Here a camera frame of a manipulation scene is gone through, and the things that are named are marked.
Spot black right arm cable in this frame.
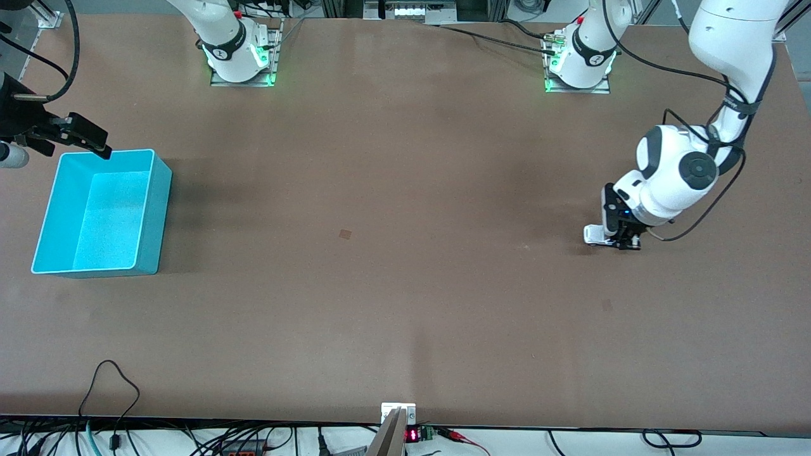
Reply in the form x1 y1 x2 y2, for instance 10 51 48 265
0 0 81 104

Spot black cable bundle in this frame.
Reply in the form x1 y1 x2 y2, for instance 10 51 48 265
0 419 298 456

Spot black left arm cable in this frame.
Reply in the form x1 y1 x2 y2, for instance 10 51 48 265
601 0 779 243

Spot thin black looped cable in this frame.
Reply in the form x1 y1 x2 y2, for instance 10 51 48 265
78 360 141 452

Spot black coiled cable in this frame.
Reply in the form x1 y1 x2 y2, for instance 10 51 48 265
642 429 703 450

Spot short black table cable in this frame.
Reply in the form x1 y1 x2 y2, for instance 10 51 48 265
499 18 553 40

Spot red and black clip leads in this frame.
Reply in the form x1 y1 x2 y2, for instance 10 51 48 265
436 427 490 455

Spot turquoise plastic bin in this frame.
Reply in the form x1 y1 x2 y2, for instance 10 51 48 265
31 149 173 279

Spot white jeep toy black roof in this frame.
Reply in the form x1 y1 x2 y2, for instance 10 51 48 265
583 224 618 247

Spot aluminium frame profile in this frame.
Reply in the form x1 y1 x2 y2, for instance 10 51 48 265
30 0 65 30

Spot grey camera mount bar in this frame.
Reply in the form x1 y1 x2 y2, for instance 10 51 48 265
366 408 407 456

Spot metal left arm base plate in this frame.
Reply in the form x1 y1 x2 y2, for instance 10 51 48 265
543 30 611 95

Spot white power strip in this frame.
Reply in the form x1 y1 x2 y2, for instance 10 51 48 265
379 0 458 22

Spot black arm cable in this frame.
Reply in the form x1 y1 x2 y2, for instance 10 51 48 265
0 0 81 104
601 0 779 243

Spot white mount bracket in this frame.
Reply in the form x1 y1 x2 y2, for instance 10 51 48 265
380 402 418 426

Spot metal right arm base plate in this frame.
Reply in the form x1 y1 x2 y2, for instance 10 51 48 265
210 18 283 88

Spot long black table cable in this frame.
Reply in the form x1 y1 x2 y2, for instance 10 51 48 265
436 23 559 58

